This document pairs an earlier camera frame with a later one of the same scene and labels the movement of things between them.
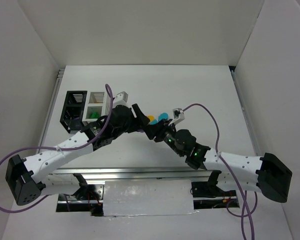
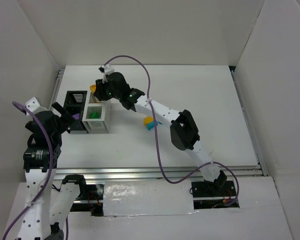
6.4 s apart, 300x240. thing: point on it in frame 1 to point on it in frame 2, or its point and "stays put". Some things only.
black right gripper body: (156, 130) to (99, 88)
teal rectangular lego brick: (153, 122) stays put
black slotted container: (72, 114) stays put
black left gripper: (135, 120) to (61, 114)
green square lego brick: (96, 115) stays put
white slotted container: (98, 105) stays put
